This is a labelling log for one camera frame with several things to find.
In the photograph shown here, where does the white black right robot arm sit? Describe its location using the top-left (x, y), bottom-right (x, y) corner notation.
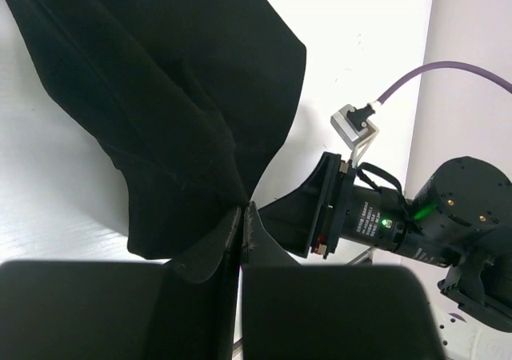
top-left (260, 153), bottom-right (511, 359)

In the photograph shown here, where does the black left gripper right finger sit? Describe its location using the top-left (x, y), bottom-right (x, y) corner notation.
top-left (242, 203), bottom-right (445, 359)

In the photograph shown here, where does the black skirt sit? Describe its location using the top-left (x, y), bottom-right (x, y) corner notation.
top-left (6, 0), bottom-right (306, 259)

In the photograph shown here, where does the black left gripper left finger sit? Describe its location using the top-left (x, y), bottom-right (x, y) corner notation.
top-left (1, 208), bottom-right (242, 359)

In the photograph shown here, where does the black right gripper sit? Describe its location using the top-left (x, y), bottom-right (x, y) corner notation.
top-left (259, 152), bottom-right (409, 258)

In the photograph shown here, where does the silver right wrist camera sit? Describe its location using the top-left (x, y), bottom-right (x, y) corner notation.
top-left (330, 104), bottom-right (379, 167)

